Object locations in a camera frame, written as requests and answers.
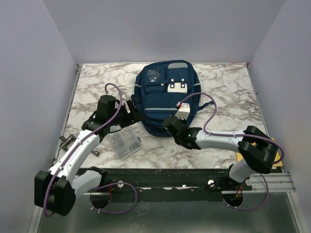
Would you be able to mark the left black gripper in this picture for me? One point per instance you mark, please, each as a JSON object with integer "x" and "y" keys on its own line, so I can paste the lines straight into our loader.
{"x": 130, "y": 119}

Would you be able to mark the navy blue student backpack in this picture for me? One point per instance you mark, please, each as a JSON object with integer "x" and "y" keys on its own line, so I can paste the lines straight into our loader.
{"x": 159, "y": 87}

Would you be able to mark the yellow notebook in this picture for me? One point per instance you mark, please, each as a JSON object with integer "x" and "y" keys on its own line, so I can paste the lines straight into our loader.
{"x": 277, "y": 160}

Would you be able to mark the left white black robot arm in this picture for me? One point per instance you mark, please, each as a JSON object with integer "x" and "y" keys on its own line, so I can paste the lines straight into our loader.
{"x": 57, "y": 189}

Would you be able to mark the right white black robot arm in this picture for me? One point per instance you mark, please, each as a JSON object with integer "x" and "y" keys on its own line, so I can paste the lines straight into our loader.
{"x": 196, "y": 138}

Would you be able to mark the clear plastic parts box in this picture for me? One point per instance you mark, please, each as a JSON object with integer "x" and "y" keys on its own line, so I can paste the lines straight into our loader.
{"x": 124, "y": 142}

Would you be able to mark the metal table clamp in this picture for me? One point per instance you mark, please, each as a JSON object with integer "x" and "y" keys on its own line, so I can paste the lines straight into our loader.
{"x": 66, "y": 142}

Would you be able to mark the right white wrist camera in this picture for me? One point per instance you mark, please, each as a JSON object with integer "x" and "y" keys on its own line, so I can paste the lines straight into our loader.
{"x": 183, "y": 111}

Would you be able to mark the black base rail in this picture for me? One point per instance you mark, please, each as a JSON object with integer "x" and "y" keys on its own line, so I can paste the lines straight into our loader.
{"x": 163, "y": 185}

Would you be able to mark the aluminium extrusion frame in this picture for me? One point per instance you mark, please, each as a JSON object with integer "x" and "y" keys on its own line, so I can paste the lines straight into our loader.
{"x": 277, "y": 183}

